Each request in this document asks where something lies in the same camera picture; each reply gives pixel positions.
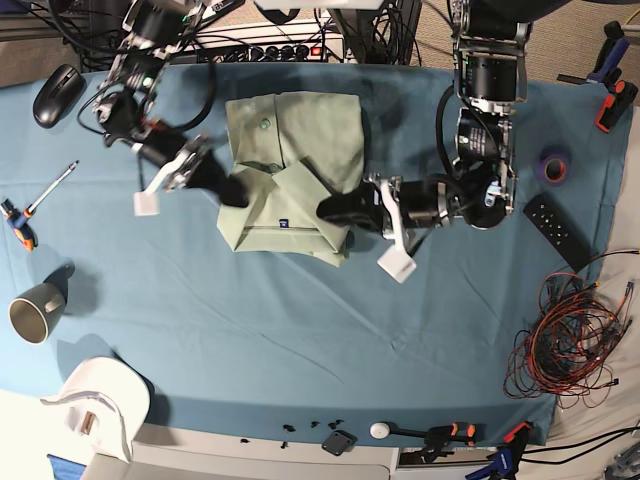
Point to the white power strip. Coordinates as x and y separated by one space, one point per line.
304 52

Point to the blue table cloth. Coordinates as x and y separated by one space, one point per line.
246 343

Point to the blue black clamp bottom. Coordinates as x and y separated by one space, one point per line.
504 462

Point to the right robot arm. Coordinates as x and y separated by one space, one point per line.
157 31

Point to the white baseball cap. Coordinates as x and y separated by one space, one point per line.
104 403

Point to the black orange bar clamp bottom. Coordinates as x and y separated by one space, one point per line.
439 437

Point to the orange blue handled screwdriver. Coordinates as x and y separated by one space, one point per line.
18 220

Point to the black computer mouse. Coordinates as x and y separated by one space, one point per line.
58 95

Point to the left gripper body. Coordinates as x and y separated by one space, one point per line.
424 205

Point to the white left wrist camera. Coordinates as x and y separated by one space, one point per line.
397 263

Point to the black square plate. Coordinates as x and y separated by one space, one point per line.
338 442

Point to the blue black clamp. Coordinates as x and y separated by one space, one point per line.
504 462
611 53

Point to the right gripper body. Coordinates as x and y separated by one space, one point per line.
180 161

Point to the black orange clamp top right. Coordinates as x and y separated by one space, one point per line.
620 96

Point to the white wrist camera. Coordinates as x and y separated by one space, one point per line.
145 204
397 263

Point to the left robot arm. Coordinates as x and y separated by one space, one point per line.
474 139

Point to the purple tape roll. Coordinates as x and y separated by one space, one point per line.
553 169

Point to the black remote control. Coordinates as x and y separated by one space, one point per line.
554 223

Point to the grey ceramic mug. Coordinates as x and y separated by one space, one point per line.
34 314

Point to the blue black clamp top right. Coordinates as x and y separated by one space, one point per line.
611 53

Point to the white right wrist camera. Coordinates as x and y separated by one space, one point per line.
145 204

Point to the light green T-shirt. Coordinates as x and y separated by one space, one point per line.
291 151

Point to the white round puck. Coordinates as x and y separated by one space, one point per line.
380 430

